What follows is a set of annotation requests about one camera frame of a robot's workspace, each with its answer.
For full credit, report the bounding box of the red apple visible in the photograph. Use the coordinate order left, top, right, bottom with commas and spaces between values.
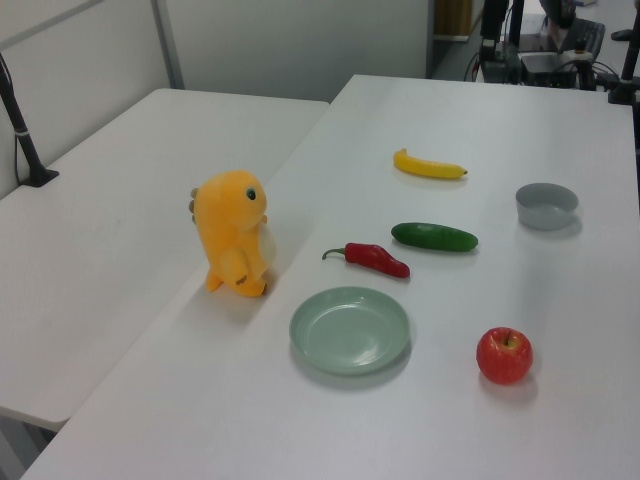
475, 326, 534, 386

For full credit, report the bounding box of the grey bowl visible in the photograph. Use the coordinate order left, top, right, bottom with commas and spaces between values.
515, 182, 580, 231

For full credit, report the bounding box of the red chili pepper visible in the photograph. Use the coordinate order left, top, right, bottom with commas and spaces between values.
321, 242, 412, 279

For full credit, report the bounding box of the light green plate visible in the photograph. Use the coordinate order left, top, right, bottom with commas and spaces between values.
288, 285, 413, 376

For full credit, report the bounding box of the orange plush toy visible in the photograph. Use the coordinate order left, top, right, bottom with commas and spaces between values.
188, 169, 278, 297

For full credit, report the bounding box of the green cucumber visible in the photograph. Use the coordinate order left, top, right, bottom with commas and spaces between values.
390, 222, 479, 253

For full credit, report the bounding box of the yellow banana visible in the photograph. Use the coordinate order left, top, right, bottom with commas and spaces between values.
392, 147, 470, 180

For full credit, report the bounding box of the white side table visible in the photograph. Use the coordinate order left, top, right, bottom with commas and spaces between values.
0, 88, 331, 434

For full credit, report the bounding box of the brown wooden cabinet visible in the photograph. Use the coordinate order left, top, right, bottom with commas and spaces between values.
433, 0, 474, 39

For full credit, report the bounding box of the black flat box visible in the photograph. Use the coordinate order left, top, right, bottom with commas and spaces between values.
519, 49, 584, 89

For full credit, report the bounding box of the black keyboard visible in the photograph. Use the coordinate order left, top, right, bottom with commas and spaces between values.
562, 18, 607, 54

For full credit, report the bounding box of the black camera stand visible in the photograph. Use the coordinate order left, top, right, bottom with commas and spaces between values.
607, 29, 640, 105
0, 52, 60, 189

